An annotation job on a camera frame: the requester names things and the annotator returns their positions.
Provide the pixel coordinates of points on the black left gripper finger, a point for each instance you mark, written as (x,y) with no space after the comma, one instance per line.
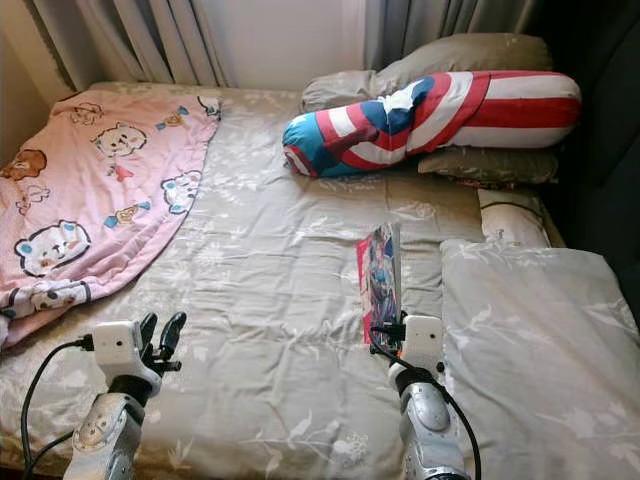
(147,327)
(174,332)

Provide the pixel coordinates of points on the anime cover comic book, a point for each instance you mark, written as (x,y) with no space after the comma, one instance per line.
(382,285)

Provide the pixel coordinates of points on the large grey floral pillow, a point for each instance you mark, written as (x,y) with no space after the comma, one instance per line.
(550,350)

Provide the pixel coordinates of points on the bed with grey floral sheet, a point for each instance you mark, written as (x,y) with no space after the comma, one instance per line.
(280,300)

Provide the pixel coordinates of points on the pink cartoon print blanket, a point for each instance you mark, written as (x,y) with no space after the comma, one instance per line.
(90,190)

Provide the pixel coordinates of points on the beige rolled pillow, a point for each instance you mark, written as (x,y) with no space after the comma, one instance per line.
(510,218)

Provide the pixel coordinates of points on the flat grey floral pillow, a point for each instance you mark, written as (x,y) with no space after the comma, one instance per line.
(490,163)

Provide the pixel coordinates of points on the small grey pillow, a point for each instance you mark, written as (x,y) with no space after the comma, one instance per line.
(335,90)

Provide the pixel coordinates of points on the red white blue bolster pillow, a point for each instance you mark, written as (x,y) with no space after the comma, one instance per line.
(520,108)

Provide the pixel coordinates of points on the grey pleated curtain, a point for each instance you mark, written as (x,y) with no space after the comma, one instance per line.
(140,40)
(430,20)

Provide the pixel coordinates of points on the plump grey pillow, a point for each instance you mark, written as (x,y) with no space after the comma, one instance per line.
(460,53)

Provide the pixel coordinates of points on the black padded cushion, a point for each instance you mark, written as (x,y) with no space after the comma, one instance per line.
(605,60)

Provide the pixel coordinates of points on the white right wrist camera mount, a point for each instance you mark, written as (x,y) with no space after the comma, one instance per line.
(422,340)

